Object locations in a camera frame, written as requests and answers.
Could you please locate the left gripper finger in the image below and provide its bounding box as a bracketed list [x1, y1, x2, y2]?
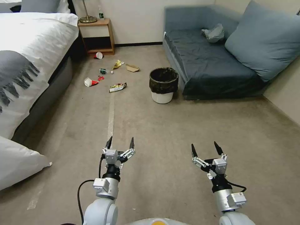
[101, 136, 113, 154]
[120, 137, 136, 158]

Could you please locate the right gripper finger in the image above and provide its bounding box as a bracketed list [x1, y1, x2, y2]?
[191, 143, 209, 168]
[213, 141, 228, 161]

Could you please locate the white trash can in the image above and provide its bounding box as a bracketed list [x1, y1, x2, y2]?
[149, 67, 179, 104]

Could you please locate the crushed red white cup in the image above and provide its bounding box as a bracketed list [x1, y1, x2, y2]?
[83, 77, 100, 88]

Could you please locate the black bin liner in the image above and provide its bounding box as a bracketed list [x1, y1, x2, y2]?
[149, 67, 179, 95]

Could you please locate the white robot front shell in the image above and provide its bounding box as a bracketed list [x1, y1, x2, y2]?
[131, 217, 181, 225]

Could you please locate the brown paper food box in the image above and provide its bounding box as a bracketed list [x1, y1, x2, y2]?
[125, 63, 141, 73]

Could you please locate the blue-grey sofa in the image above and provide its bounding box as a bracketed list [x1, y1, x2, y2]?
[163, 4, 300, 101]

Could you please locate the grey bed base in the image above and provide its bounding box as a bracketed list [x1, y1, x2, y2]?
[11, 35, 82, 142]

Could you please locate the white pillow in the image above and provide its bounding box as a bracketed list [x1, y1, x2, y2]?
[0, 135, 53, 192]

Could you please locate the crumpled grey plastic bag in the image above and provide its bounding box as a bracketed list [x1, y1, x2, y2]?
[201, 23, 226, 43]

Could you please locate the large blue sofa cushion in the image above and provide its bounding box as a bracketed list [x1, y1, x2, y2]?
[224, 0, 300, 83]

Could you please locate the wooden nightstand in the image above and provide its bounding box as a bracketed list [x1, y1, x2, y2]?
[77, 18, 116, 55]

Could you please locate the grey fringed blanket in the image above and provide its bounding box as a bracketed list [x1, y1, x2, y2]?
[0, 50, 41, 113]

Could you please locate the brass table lamp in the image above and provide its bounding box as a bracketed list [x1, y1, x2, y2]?
[79, 0, 98, 24]

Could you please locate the white duvet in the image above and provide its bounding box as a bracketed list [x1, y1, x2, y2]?
[0, 12, 79, 139]

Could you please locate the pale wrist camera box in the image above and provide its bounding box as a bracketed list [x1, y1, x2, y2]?
[214, 158, 228, 176]
[104, 149, 118, 165]

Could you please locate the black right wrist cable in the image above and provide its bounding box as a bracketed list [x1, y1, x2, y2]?
[224, 180, 247, 193]

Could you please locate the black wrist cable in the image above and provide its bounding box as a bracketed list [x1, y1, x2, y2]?
[77, 152, 106, 220]
[224, 180, 247, 193]

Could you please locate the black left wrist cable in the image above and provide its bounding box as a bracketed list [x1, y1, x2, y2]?
[77, 152, 106, 220]

